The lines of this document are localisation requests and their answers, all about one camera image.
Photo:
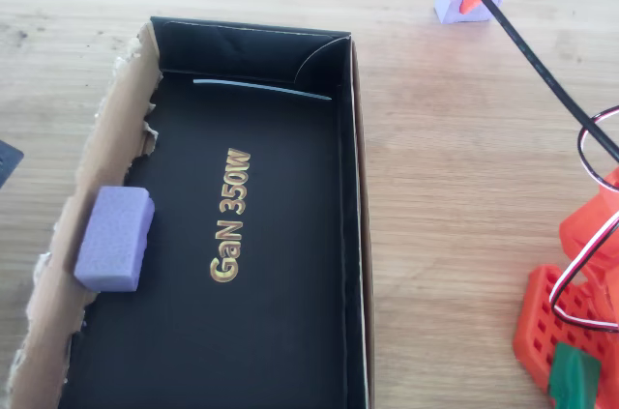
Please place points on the black cardboard box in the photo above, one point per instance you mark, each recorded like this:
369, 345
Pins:
271, 235

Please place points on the purple foam block rough top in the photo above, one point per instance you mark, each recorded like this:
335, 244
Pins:
447, 5

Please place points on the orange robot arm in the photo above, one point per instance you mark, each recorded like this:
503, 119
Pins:
537, 331

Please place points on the smooth purple foam block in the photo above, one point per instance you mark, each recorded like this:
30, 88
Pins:
113, 240

